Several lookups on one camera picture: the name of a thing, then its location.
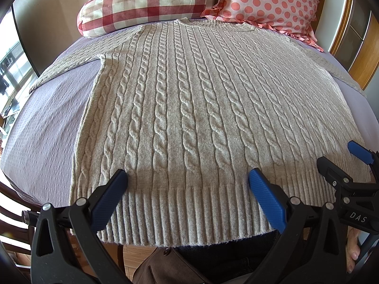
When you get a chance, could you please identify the lavender textured bed sheet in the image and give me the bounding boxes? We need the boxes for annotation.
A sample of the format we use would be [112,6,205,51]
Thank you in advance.
[1,29,378,206]

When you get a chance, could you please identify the wooden framed wardrobe door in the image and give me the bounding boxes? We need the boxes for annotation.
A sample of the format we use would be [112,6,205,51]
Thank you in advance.
[312,0,378,89]

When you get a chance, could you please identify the red white plaid pillow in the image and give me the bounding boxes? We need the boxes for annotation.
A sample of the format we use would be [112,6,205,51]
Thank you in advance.
[77,0,215,39]

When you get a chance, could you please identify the brown jacket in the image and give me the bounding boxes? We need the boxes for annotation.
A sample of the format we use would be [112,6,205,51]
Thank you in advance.
[132,248,211,284]

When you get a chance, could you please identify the beige cable-knit sweater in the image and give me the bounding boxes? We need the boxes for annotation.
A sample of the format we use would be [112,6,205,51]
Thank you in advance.
[37,19,371,246]

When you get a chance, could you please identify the person's right hand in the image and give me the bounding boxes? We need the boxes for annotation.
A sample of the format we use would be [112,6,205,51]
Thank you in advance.
[346,226,360,274]

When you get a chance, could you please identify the pink polka dot ruffled pillow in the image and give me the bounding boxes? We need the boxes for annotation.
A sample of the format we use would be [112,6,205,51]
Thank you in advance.
[202,0,323,51]

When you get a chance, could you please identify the dark wooden bed frame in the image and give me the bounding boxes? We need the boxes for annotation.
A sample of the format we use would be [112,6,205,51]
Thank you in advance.
[0,179,42,284]

